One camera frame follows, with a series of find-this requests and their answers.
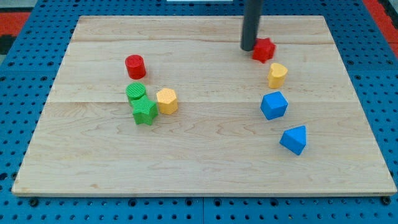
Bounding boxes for light wooden board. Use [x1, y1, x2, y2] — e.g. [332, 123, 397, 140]
[12, 16, 397, 197]

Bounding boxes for yellow hexagon block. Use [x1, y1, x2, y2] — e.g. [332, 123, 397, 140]
[156, 88, 178, 114]

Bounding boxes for green star block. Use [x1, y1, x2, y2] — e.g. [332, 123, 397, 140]
[132, 95, 158, 125]

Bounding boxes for green cylinder block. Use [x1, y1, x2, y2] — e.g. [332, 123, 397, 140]
[125, 82, 146, 104]

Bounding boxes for blue cube block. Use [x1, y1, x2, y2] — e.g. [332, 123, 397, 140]
[260, 91, 289, 120]

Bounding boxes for red cylinder block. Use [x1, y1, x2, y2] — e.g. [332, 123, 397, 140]
[125, 55, 146, 80]

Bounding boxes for yellow heart block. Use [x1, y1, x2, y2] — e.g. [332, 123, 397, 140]
[267, 63, 289, 89]

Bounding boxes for red star block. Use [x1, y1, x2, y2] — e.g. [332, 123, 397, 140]
[252, 38, 276, 63]

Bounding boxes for blue triangular prism block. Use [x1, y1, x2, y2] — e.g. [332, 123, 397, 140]
[279, 126, 307, 156]

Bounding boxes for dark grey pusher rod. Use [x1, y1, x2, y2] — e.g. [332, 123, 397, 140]
[240, 0, 264, 52]

